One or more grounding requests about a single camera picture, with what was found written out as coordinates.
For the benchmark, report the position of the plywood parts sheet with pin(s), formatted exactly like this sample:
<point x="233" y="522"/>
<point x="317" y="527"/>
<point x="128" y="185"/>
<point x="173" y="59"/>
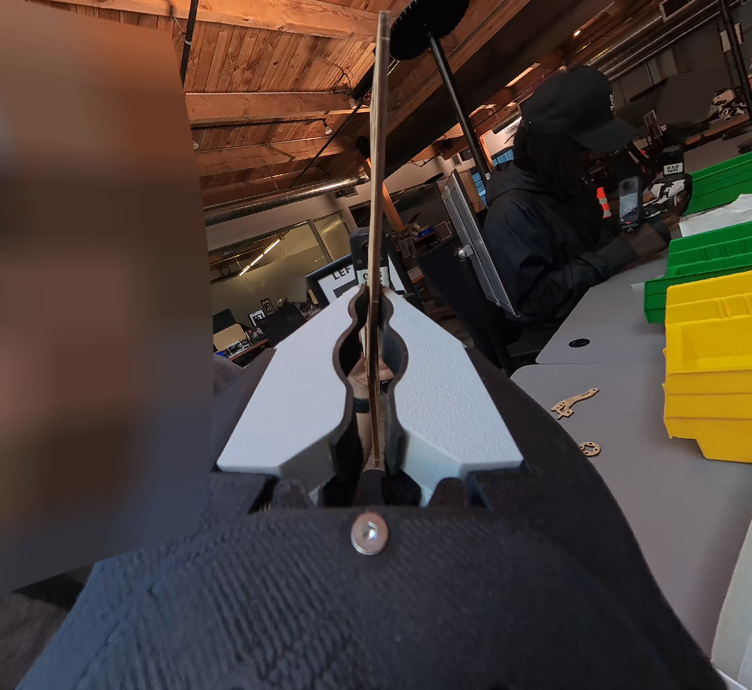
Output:
<point x="376" y="173"/>

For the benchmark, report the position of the green plastic bin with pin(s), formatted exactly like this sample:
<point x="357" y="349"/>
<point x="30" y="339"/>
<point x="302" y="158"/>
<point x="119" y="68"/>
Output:
<point x="693" y="284"/>
<point x="722" y="185"/>

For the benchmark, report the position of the nested yellow plastic bins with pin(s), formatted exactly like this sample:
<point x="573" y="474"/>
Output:
<point x="711" y="361"/>

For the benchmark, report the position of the white crumpled paper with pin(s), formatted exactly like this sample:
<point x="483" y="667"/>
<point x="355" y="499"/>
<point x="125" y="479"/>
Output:
<point x="717" y="217"/>

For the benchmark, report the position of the curved wooden part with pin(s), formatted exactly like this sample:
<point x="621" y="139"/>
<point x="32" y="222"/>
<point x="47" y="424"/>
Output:
<point x="576" y="402"/>

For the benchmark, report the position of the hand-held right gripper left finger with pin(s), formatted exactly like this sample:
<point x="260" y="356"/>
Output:
<point x="282" y="402"/>

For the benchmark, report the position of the framed marker sign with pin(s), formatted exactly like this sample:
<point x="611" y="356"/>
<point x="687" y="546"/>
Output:
<point x="335" y="287"/>

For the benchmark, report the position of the black wristband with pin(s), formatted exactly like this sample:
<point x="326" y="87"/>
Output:
<point x="360" y="405"/>

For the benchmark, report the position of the person's left hand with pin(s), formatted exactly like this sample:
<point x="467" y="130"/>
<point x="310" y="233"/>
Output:
<point x="359" y="381"/>

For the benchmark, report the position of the silver ceiling duct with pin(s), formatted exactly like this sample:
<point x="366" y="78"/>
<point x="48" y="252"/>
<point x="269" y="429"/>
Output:
<point x="282" y="196"/>

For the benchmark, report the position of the black table grommet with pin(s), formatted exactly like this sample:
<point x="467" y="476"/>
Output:
<point x="579" y="343"/>

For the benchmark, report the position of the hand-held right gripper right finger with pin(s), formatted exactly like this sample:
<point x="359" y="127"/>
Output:
<point x="458" y="408"/>

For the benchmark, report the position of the grey metal panel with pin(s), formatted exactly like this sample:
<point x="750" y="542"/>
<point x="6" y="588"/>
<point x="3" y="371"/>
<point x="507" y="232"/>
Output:
<point x="476" y="243"/>

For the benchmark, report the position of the white cardboard tray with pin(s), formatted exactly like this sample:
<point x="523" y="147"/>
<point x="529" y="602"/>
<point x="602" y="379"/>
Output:
<point x="734" y="613"/>

